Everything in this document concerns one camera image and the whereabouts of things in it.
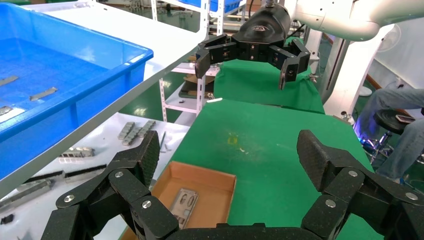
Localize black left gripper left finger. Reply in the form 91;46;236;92
41;130;180;240

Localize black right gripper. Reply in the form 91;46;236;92
194;3;311;91

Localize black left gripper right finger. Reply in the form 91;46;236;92
296;129;424;240

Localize silver I/O shield plate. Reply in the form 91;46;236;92
170;188;200;229

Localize shallow cardboard box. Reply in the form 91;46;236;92
127;161;237;240

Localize blue plastic tray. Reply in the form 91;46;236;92
0;2;155;180

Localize grey metal connector strip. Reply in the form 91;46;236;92
122;124;147;147
137;119;157;138
118;121;136;140

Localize thin metal rod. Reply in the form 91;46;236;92
159;131;168;154

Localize white base board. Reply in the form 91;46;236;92
0;112;191;240

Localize white metal rack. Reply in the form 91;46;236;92
150;0;213;123

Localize blue storage bins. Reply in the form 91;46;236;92
185;0;243;13

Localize round black stool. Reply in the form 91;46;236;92
373;109;412;135

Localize green table cloth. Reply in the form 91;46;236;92
119;98;385;240

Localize white robot torso column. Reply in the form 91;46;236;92
322;24;395;117

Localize person in blue jeans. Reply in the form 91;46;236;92
356;86;424;181

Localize white shelf board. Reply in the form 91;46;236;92
0;0;213;200

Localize metal strip in bin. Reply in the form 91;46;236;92
29;87;59;102

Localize white fan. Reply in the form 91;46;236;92
377;24;402;52

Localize grey tape strip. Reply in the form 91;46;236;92
0;75;20;88

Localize dark grey metal frame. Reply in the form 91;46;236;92
63;164;108;184

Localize narrow grey metal rail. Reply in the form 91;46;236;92
59;147;96;159

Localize open grey metal bracket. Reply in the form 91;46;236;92
23;169;64;185

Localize grey sheet metal bracket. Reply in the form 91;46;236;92
0;178;56;215

